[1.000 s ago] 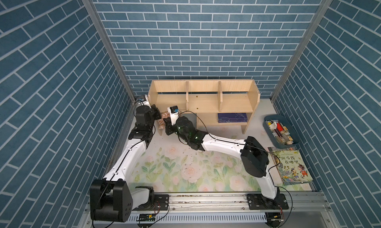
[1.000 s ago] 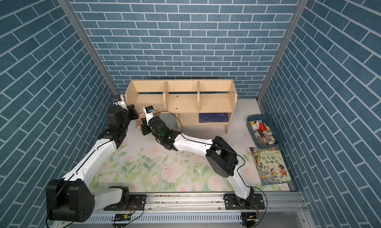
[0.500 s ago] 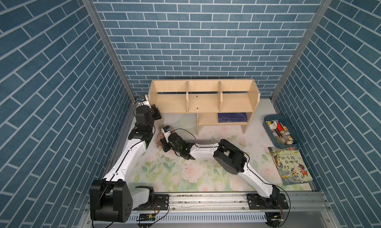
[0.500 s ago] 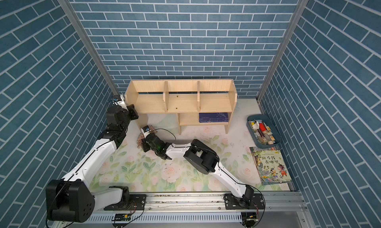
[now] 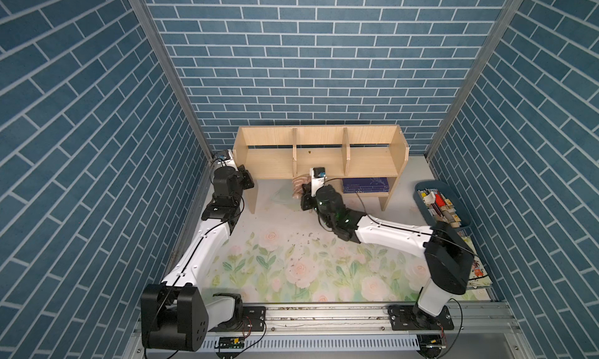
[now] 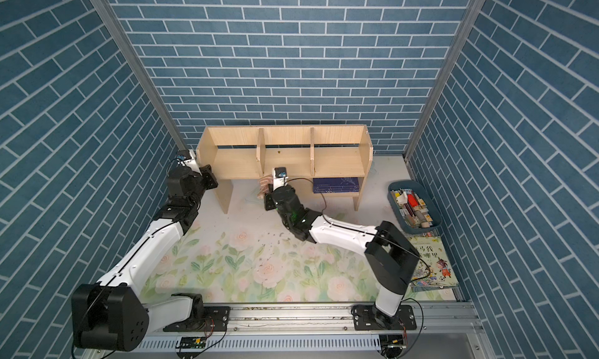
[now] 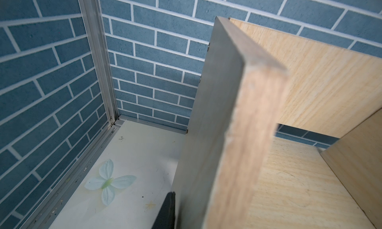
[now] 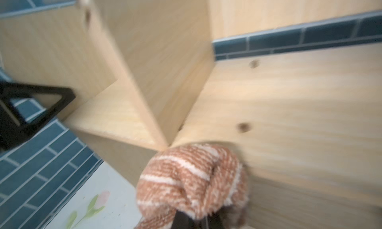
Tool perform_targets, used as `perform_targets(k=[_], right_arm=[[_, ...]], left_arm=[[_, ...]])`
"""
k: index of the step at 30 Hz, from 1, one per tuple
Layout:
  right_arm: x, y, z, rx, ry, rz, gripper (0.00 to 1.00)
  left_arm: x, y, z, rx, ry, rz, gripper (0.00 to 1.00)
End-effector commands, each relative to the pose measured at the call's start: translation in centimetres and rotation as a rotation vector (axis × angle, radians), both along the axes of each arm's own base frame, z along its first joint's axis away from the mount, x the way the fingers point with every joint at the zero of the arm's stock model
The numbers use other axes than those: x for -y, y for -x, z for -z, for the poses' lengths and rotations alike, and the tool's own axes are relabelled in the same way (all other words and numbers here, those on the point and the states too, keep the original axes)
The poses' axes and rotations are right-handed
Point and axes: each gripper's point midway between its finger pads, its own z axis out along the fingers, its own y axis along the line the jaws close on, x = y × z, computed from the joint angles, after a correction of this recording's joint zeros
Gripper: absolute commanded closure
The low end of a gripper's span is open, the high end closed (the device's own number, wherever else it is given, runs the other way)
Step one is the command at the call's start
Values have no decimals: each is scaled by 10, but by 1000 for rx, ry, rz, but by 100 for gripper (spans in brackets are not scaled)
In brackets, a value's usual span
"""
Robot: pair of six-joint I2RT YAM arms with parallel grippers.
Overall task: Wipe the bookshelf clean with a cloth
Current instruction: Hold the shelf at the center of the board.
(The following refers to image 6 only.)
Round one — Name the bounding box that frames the light wooden bookshelf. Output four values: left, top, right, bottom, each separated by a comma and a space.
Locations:
197, 125, 374, 213

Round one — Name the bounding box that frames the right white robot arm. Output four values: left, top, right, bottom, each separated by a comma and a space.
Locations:
265, 184, 421, 330

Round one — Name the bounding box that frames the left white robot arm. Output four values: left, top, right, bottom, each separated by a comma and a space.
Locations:
71, 162, 218, 352

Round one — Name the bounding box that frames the floral table mat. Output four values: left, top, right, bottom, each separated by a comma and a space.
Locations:
141, 180, 380, 303

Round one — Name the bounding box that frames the dark blue book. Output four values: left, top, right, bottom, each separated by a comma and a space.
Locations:
313, 177, 360, 194

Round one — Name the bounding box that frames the teal storage basket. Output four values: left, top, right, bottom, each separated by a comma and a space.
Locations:
388, 179, 442, 235

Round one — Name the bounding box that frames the red box in basket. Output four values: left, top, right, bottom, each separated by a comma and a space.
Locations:
407, 194, 420, 209

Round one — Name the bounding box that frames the green circuit board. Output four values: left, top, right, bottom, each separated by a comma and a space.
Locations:
176, 337, 207, 351

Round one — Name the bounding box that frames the illustrated children's book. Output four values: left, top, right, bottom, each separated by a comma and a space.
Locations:
409, 236, 459, 292

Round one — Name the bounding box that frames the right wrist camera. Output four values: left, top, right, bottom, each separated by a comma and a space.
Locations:
272, 167, 288, 190

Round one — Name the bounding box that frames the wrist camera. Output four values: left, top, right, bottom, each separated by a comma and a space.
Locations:
272, 167, 288, 190
176, 149, 201, 173

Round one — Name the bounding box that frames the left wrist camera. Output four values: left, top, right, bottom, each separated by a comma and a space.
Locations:
176, 149, 201, 173

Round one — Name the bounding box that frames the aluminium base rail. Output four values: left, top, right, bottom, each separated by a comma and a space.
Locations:
79, 300, 483, 355

